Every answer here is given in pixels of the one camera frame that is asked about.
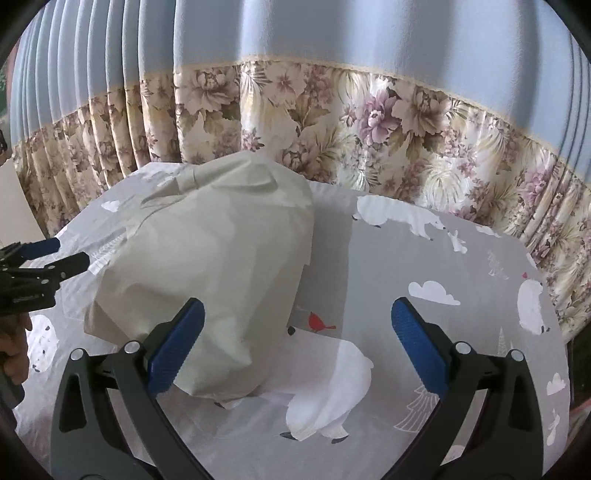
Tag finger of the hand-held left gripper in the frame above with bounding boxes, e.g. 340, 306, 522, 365
28, 251, 91, 283
0, 237, 62, 265

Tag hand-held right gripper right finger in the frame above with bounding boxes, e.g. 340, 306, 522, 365
383, 296, 541, 480

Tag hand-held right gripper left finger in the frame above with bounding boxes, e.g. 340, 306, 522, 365
51, 298, 215, 480

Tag beige pants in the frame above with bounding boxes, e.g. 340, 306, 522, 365
83, 152, 315, 400

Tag person's left hand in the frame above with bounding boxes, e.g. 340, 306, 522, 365
0, 313, 34, 386

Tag grey animal print bed sheet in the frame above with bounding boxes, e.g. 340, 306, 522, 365
14, 161, 571, 480

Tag dark furniture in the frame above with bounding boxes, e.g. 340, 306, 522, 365
566, 323, 591, 439

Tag blue curtain with floral hem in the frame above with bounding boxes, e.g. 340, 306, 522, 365
9, 0, 591, 342

